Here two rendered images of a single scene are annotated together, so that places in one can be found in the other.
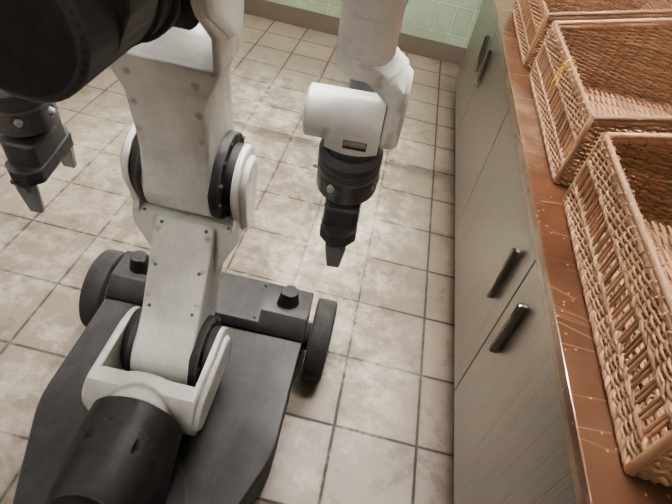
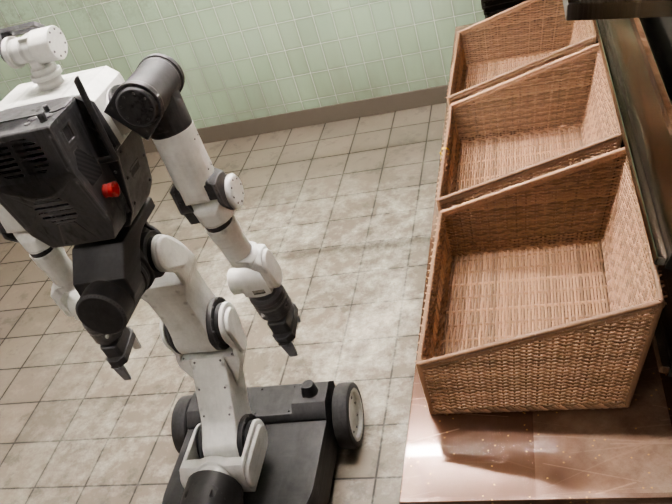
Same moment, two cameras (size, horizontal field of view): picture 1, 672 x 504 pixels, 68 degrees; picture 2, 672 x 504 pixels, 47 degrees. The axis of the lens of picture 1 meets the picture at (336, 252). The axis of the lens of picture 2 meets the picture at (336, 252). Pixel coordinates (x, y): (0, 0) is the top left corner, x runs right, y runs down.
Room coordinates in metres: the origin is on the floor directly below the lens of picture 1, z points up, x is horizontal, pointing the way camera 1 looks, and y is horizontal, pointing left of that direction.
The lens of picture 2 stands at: (-0.81, -0.68, 1.83)
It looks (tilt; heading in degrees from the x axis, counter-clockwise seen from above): 34 degrees down; 19
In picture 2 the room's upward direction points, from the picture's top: 18 degrees counter-clockwise
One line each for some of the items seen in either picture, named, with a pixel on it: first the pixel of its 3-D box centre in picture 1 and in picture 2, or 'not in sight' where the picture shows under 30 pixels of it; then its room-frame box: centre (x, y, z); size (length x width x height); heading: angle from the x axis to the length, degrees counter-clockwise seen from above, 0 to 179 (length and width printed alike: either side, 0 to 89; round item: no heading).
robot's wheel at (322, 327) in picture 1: (319, 339); (348, 415); (0.75, -0.01, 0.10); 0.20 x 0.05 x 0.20; 0
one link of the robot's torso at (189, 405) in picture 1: (163, 366); (225, 454); (0.48, 0.26, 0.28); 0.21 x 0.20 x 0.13; 0
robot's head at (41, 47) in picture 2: not in sight; (38, 52); (0.55, 0.25, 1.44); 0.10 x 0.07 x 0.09; 90
